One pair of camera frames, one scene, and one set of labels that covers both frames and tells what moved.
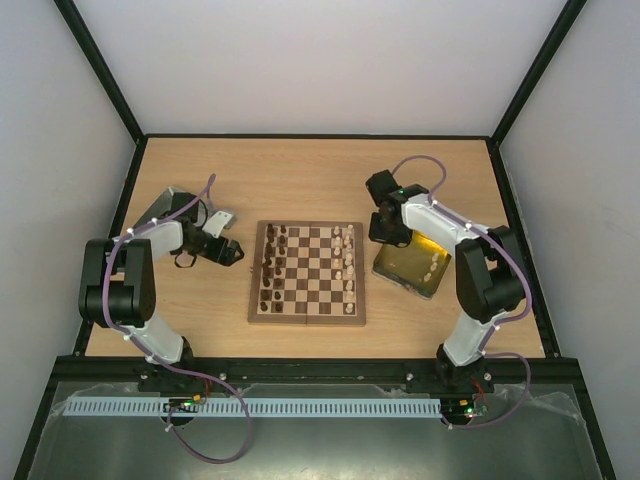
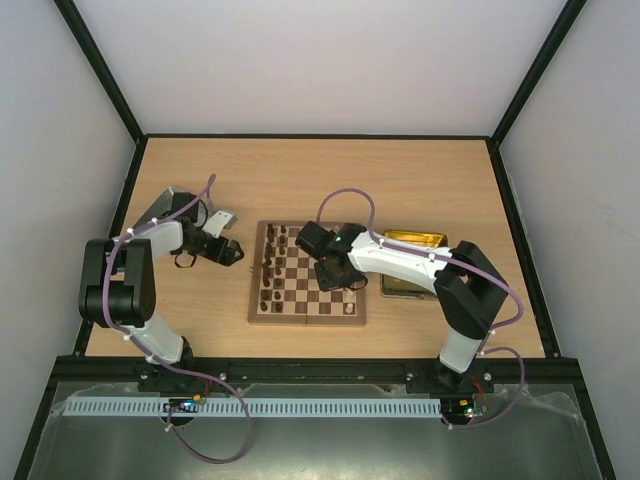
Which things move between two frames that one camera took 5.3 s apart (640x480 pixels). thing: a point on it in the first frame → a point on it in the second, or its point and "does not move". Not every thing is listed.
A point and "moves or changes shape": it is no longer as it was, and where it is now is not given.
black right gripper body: (388, 235) → (329, 273)
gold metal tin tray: (418, 268) moves or changes shape
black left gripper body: (211, 253) does not move
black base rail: (194, 375) does not move
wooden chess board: (307, 273) does not move
